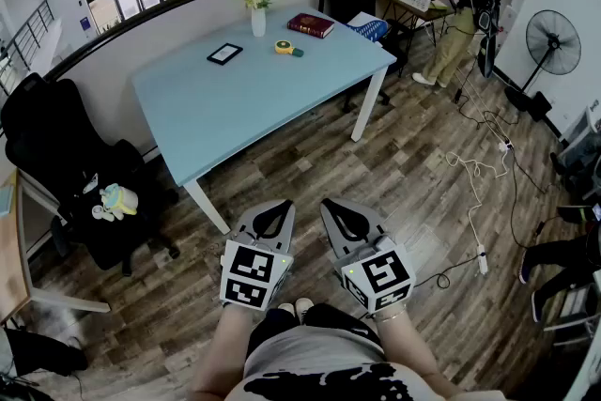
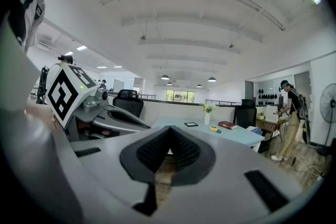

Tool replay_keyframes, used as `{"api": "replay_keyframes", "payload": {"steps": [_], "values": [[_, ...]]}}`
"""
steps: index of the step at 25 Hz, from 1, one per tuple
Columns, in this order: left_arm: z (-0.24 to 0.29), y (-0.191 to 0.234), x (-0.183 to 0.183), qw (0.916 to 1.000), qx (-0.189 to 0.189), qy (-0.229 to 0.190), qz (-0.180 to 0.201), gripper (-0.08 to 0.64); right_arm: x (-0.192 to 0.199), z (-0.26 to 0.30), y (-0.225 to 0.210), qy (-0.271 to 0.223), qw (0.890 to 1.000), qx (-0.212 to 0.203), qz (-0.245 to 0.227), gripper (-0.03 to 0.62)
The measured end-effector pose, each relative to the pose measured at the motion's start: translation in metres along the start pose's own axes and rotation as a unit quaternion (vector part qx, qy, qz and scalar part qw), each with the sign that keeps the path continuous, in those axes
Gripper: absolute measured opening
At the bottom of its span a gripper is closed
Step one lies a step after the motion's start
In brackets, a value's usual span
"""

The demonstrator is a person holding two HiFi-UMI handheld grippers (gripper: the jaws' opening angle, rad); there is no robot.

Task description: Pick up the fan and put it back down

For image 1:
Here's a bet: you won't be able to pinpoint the white table leg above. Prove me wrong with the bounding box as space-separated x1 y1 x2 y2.
350 64 391 144
181 179 232 237

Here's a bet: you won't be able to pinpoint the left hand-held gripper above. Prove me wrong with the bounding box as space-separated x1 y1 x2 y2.
219 199 297 312

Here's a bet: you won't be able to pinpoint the white cable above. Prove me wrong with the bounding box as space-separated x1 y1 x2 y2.
444 137 513 250

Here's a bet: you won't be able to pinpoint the person's black shorts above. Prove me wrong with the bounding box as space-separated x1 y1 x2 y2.
247 301 382 349

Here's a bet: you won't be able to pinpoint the white power strip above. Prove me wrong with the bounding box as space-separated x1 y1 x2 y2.
475 242 490 277

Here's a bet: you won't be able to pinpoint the pastel plush toy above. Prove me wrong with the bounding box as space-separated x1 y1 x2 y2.
91 182 140 223

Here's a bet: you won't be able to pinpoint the white vase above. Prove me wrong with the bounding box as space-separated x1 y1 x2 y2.
251 8 268 39

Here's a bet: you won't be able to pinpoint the person's right forearm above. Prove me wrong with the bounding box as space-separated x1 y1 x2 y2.
374 304 465 399

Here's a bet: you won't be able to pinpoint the thin wrist bracelet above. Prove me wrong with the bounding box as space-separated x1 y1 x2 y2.
373 304 408 325

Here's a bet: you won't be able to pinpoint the black standing floor fan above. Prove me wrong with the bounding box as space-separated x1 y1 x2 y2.
503 8 583 124

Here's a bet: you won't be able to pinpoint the black bag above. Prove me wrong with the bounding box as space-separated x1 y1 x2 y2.
3 327 89 380

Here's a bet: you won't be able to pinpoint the black picture frame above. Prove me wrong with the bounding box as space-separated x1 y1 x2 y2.
206 42 244 68

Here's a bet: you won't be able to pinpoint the person's left forearm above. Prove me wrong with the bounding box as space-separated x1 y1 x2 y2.
187 302 258 401

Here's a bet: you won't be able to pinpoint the blue patterned box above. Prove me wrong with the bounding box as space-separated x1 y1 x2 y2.
346 12 390 44

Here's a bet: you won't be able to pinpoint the dark red hardcover book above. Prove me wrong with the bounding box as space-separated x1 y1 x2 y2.
286 12 336 39

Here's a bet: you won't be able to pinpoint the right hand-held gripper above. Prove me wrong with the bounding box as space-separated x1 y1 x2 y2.
320 198 417 315

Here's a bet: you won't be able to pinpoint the black padded office chair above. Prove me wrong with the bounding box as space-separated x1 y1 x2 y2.
0 72 182 277

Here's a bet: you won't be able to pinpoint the small yellow desk fan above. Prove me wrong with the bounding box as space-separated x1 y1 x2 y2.
274 39 305 58

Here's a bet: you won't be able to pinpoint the person's white printed shirt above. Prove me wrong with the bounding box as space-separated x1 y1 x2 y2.
224 324 511 401

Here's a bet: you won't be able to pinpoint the wooden table with white legs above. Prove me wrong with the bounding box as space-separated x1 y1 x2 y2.
0 167 113 328

